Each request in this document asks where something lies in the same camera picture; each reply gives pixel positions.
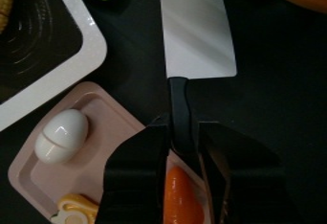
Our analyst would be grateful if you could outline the yellow toy fried egg piece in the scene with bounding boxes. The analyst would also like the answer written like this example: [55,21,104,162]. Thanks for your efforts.
[48,193,101,224]

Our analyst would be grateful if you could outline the white toy cleaver black handle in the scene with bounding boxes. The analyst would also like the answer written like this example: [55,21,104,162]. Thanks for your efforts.
[157,0,237,175]

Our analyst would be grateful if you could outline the orange toy carrot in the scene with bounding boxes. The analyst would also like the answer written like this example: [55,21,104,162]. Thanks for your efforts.
[163,165,205,224]

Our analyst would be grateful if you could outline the white toy egg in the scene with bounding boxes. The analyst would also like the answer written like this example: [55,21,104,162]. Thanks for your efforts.
[33,108,91,165]

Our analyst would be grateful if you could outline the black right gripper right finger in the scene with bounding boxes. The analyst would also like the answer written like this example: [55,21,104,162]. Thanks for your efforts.
[196,121,307,224]

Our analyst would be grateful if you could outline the pink toy cutting board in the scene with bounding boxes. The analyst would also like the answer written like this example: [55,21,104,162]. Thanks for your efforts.
[7,80,215,224]

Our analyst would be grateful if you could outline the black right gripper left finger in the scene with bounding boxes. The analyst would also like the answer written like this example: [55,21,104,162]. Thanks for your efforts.
[93,116,172,224]

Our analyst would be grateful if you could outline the white toy induction stove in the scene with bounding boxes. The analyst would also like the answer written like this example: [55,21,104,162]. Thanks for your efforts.
[0,0,108,132]

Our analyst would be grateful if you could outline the yellow toy corn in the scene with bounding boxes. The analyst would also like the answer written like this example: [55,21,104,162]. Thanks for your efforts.
[0,0,15,34]

